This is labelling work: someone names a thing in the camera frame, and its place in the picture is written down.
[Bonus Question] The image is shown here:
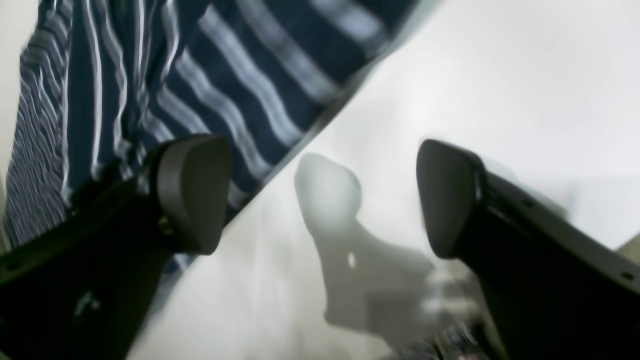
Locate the navy white striped t-shirt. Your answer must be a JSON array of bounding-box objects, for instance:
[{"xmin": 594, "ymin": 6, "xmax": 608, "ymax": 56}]
[{"xmin": 2, "ymin": 0, "xmax": 418, "ymax": 248}]

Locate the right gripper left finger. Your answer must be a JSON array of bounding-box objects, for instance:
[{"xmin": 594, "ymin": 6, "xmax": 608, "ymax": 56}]
[{"xmin": 0, "ymin": 134, "xmax": 233, "ymax": 360}]

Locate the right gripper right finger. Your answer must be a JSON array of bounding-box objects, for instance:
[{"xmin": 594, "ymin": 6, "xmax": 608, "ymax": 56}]
[{"xmin": 416, "ymin": 139, "xmax": 640, "ymax": 360}]

